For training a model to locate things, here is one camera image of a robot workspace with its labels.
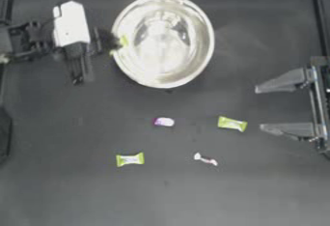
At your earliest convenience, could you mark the green candy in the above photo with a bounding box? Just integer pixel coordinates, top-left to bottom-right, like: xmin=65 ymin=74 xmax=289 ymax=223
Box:
xmin=216 ymin=115 xmax=248 ymax=133
xmin=115 ymin=152 xmax=146 ymax=168
xmin=108 ymin=34 xmax=130 ymax=57

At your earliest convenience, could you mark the purple white candy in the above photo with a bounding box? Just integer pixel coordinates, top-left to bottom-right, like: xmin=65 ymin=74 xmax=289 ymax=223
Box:
xmin=152 ymin=116 xmax=176 ymax=127

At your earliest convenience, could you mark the steel bowl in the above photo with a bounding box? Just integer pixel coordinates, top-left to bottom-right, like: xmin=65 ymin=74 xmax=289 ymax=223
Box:
xmin=108 ymin=0 xmax=216 ymax=90

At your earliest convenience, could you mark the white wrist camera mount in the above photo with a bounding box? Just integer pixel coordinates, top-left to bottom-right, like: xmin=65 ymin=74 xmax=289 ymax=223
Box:
xmin=52 ymin=0 xmax=92 ymax=48

